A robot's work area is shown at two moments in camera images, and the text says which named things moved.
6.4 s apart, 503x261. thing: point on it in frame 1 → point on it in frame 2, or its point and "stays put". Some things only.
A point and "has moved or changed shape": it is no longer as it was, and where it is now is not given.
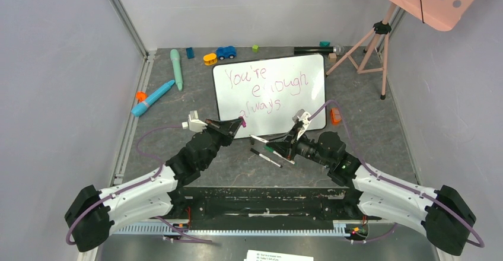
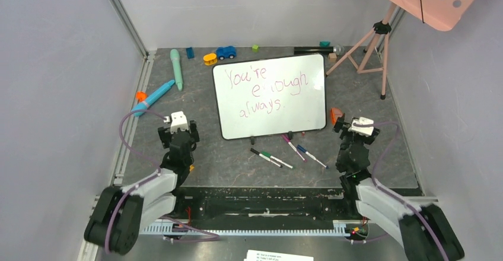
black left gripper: (226, 129) → (165, 135)
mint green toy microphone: (175, 57) stays put
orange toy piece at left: (141, 96) stays put
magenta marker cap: (244, 123) has moved or changed shape
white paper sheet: (263, 255) stays put
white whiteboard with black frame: (264, 93) stays put
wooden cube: (333, 57) stays put
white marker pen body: (259, 139) has moved or changed shape
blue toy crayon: (138, 108) stays put
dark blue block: (190, 53) stays put
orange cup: (335, 116) stays put
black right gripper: (290, 140) → (342, 127)
